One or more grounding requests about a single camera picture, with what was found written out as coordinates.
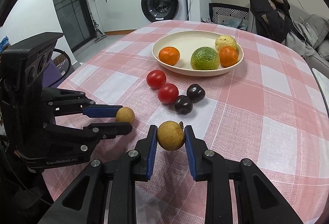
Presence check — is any pale yellow guava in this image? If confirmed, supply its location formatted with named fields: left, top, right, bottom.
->
left=215, top=35, right=237, bottom=52

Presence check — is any dark purple plum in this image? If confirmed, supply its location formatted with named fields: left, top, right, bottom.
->
left=186, top=84, right=205, bottom=103
left=173, top=95, right=193, bottom=115

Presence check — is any red cherry tomato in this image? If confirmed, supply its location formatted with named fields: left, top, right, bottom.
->
left=146, top=70, right=167, bottom=89
left=158, top=84, right=179, bottom=105

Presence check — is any grey cushion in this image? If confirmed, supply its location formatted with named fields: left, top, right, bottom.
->
left=305, top=14, right=328, bottom=49

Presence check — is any black jacket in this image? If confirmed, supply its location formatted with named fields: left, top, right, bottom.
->
left=249, top=0, right=293, bottom=43

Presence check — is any large orange mandarin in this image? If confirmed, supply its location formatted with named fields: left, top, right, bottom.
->
left=158, top=47, right=180, bottom=66

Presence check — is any green yellow guava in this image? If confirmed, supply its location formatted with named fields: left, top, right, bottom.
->
left=190, top=47, right=220, bottom=70

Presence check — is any white kitchen cabinet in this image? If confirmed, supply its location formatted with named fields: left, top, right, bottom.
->
left=95, top=0, right=144, bottom=32

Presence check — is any pink checked tablecloth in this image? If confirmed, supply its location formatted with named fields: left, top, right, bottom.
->
left=61, top=21, right=328, bottom=223

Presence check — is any cream round plate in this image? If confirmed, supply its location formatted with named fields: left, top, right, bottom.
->
left=152, top=31, right=244, bottom=77

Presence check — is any small orange mandarin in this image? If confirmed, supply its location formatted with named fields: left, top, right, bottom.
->
left=219, top=46, right=238, bottom=67

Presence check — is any grey sofa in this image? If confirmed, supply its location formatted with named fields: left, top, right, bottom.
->
left=248, top=5, right=329, bottom=78

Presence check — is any yellow-brown longan fruit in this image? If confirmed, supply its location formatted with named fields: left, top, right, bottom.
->
left=157, top=121, right=185, bottom=151
left=115, top=107, right=135, bottom=124

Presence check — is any black cable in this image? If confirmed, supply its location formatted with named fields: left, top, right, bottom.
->
left=52, top=48, right=73, bottom=79

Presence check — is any black patterned storage basket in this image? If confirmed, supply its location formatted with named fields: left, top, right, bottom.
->
left=209, top=3, right=249, bottom=31

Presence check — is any dark glass door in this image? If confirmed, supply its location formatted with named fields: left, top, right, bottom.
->
left=53, top=0, right=95, bottom=52

